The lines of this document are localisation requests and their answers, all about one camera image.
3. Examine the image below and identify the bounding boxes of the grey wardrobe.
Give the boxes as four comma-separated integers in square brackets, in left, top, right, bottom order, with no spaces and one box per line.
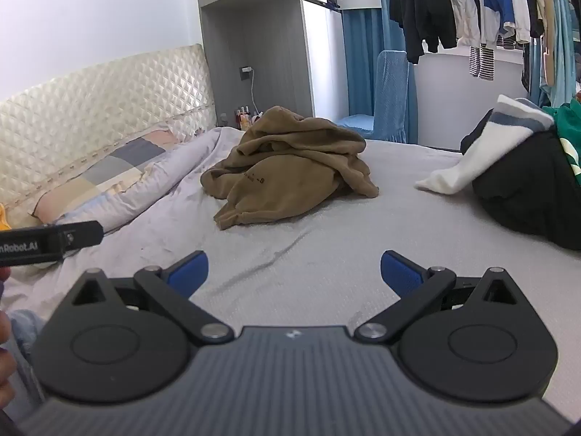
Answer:
[194,0,346,130]

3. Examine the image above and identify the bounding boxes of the brown hoodie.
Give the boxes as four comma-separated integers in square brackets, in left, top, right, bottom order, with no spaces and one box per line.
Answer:
[201,106,379,231]

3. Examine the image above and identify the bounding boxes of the person's left hand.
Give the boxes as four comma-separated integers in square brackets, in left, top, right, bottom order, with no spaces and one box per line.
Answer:
[0,267,14,403]

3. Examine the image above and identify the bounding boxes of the blue covered chair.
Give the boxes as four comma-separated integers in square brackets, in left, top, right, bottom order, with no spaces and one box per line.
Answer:
[337,49,418,144]

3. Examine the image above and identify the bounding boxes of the grey bed sheet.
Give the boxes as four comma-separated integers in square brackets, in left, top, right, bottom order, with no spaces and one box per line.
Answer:
[9,127,581,416]

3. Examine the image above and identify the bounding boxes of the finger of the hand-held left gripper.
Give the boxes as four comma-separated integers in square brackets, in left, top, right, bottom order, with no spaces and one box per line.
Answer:
[58,221,104,259]

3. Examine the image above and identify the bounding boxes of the row of hanging clothes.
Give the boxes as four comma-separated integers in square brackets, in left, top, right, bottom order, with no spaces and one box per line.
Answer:
[388,0,581,82]

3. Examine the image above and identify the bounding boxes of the cream quilted headboard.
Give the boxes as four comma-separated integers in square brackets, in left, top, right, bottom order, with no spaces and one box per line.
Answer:
[0,44,218,230]

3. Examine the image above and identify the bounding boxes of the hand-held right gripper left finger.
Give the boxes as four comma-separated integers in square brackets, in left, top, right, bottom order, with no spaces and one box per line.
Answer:
[70,251,233,345]

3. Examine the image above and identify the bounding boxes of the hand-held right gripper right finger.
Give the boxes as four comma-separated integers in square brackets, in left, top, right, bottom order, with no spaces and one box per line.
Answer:
[355,250,522,343]

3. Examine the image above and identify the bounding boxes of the striped white fleece sweater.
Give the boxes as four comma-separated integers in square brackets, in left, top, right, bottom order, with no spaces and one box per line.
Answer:
[414,94,555,195]

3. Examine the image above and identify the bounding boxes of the black garment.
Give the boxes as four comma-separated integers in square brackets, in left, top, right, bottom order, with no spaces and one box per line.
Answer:
[460,108,581,250]

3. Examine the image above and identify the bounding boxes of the patchwork pillow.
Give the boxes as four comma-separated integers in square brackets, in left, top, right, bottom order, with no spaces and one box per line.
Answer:
[34,129,180,223]

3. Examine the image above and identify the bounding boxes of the green sweatshirt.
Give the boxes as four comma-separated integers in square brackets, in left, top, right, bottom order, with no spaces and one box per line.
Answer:
[542,97,581,178]

